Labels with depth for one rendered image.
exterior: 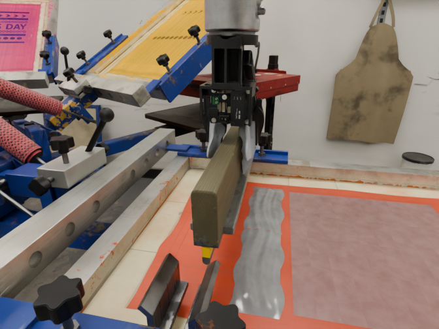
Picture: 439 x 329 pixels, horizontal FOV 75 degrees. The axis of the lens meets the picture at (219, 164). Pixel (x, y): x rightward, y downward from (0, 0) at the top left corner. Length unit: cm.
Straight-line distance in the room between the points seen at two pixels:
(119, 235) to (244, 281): 21
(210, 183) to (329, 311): 24
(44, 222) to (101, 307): 15
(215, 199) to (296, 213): 34
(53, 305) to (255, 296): 25
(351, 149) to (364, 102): 40
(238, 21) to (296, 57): 207
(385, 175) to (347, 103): 170
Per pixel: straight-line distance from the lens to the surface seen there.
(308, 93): 249
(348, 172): 79
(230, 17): 40
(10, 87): 98
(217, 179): 33
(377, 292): 50
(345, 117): 249
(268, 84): 152
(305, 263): 50
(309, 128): 256
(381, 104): 253
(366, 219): 65
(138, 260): 51
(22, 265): 46
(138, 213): 56
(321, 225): 60
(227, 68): 39
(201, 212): 32
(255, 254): 50
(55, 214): 51
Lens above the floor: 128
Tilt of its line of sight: 23 degrees down
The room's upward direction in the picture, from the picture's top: straight up
